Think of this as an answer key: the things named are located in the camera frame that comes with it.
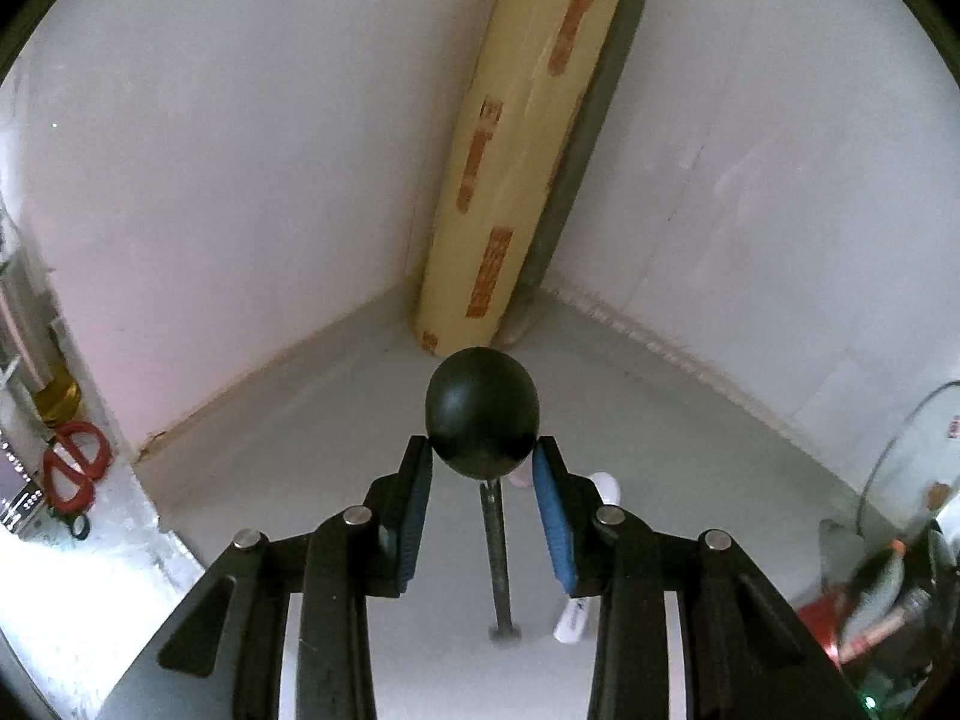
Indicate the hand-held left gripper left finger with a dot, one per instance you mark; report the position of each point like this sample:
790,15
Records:
416,517

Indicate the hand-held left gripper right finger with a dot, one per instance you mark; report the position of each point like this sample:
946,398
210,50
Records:
551,525

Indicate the red metal canister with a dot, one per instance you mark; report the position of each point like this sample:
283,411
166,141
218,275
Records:
821,626

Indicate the slim printed white spoon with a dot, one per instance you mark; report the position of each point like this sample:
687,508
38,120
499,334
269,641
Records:
574,622

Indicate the black plastic spoon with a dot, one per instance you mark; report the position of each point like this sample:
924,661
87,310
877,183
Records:
480,405

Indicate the stainless steel gas stove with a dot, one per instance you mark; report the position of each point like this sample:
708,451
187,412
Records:
836,547

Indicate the glass pan lid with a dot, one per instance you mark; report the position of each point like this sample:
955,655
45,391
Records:
900,450

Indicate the aluminium foil sheet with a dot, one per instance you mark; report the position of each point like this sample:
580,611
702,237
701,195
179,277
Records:
112,540

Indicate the yellow cling film roll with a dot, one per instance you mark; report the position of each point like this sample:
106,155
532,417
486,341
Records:
510,165

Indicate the glass oil bottle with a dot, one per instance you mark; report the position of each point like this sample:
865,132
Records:
58,394

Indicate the smartphone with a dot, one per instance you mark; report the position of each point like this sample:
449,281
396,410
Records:
19,495

